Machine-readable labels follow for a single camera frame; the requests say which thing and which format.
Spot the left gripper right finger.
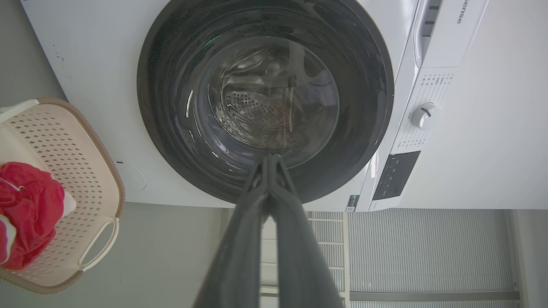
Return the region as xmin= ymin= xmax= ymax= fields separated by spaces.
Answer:
xmin=271 ymin=155 xmax=345 ymax=308

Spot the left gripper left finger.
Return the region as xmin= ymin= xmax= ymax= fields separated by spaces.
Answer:
xmin=193 ymin=155 xmax=271 ymax=308

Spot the black round glass washer door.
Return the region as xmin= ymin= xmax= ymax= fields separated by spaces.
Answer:
xmin=137 ymin=0 xmax=394 ymax=204

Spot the white front-load washing machine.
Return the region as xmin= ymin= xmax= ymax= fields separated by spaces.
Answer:
xmin=19 ymin=0 xmax=491 ymax=212

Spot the black washer display panel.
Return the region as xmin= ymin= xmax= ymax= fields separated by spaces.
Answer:
xmin=372 ymin=151 xmax=421 ymax=201

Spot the white slatted panel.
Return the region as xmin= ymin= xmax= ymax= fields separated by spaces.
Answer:
xmin=259 ymin=208 xmax=521 ymax=308

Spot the round white filter cover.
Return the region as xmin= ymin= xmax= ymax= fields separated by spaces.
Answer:
xmin=113 ymin=160 xmax=147 ymax=192

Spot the steel perforated washer drum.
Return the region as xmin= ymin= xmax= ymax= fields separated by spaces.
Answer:
xmin=219 ymin=46 xmax=340 ymax=149

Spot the white round control knob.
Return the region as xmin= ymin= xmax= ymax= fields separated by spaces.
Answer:
xmin=411 ymin=102 xmax=443 ymax=130

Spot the cream perforated laundry basket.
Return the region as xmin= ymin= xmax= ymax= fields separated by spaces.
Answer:
xmin=0 ymin=98 xmax=125 ymax=295

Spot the red and white garment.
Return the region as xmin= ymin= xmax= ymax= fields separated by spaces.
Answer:
xmin=0 ymin=162 xmax=66 ymax=270

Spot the white detergent drawer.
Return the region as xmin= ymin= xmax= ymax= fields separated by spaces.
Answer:
xmin=413 ymin=0 xmax=444 ymax=67

